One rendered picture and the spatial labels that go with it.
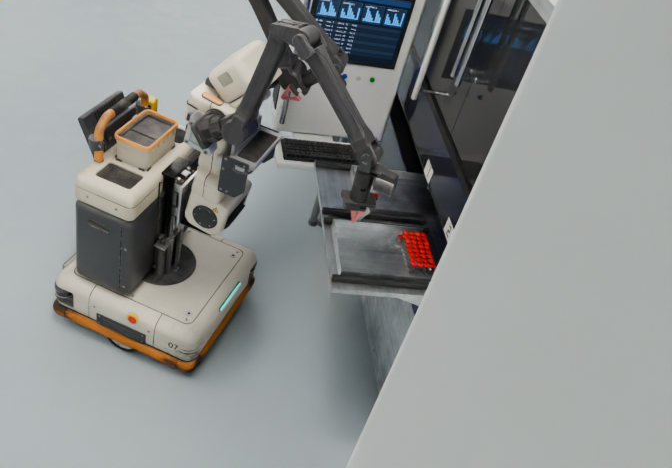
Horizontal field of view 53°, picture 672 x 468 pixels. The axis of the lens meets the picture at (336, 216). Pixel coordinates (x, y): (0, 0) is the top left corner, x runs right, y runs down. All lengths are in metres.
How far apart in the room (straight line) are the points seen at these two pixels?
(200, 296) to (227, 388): 0.40
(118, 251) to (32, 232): 0.94
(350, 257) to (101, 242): 0.97
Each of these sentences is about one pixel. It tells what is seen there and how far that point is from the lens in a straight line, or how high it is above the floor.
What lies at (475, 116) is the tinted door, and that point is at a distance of 2.31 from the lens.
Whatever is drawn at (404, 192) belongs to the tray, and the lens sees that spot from 2.70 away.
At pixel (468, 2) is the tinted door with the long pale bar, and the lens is 2.56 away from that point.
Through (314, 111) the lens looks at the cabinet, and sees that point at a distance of 2.95.
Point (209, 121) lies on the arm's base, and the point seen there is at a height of 1.23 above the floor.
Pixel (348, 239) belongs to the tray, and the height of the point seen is 0.88.
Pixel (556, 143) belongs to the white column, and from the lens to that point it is 0.17.
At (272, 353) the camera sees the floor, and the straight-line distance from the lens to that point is 3.12.
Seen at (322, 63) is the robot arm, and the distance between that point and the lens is 1.94.
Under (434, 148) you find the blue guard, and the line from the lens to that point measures 2.59.
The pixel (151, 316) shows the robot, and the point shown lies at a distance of 2.83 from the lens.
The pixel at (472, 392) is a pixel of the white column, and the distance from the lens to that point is 0.20.
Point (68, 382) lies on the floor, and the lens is 2.98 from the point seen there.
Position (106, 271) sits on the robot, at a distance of 2.82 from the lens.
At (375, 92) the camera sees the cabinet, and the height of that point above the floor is 1.05.
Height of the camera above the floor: 2.42
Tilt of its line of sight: 39 degrees down
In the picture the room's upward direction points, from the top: 17 degrees clockwise
